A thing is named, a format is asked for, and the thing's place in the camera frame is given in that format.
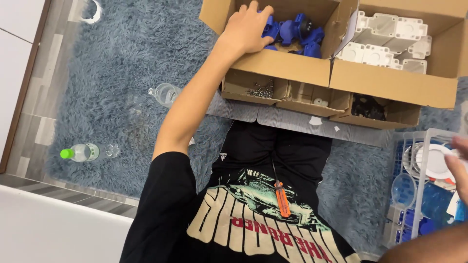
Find person's right hand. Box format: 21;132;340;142
444;137;468;205

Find person's left hand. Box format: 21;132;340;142
218;1;275;55

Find white round disc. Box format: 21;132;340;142
415;143;458;180

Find white plastic basket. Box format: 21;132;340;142
382;128;468;250

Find blue plastic bag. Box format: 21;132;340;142
419;182;456;235

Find small cardboard box, black parts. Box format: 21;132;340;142
329;93;422;130

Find clear plastic cup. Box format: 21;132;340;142
391;173;418;209

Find large cardboard box, white housings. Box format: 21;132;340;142
329;0;468;110

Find pile of black parts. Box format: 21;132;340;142
351;94;387;121

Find pile of white plastic housings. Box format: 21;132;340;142
336;10;433;75

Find small cardboard box, white pieces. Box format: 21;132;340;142
276;80;352;118

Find large cardboard box, blue parts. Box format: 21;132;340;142
199;0;360;88

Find pile of blue plastic parts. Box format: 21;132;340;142
260;13;326;60

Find black shorts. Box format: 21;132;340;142
211;121;333;207

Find pile of metal screws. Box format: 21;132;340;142
246;80;275;99

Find small cardboard box with screws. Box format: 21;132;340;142
221;69;290;106

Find black printed t-shirt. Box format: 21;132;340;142
119;151;367;263

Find clear plastic bottle without cap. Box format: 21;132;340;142
148;83;183;109

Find blue-grey shaggy rug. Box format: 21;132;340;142
46;0;468;256

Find clear bottle with green cap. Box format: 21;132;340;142
60;142;121;163

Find orange-handled screwdriver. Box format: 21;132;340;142
271;161;292;218

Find white plastic ring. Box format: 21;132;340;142
80;0;103;25

